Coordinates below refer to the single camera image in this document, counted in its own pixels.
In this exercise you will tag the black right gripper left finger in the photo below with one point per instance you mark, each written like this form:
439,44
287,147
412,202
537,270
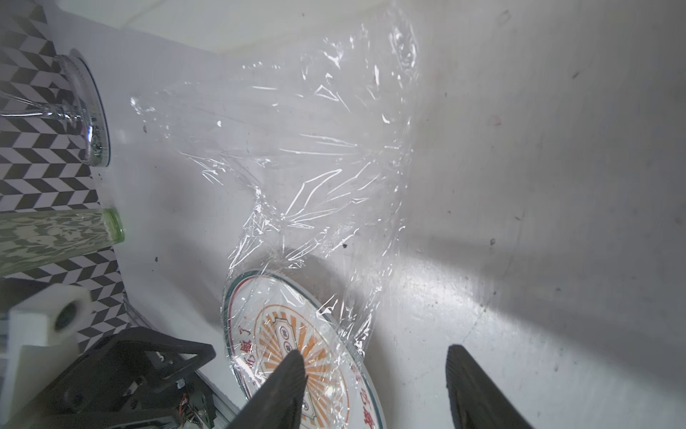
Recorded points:
278,403

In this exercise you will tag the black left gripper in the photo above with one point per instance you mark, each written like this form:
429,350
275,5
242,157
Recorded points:
126,383

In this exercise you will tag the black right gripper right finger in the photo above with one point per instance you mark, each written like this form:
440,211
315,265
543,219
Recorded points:
475,400

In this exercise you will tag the clear plastic wrap sheet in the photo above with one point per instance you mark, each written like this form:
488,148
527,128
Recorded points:
314,135

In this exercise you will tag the green plastic cup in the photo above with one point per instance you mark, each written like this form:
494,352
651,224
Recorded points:
32,240

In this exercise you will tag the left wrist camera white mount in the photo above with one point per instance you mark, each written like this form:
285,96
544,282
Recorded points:
39,325

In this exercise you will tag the chrome wire glass rack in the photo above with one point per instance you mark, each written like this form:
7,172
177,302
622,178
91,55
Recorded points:
84,113

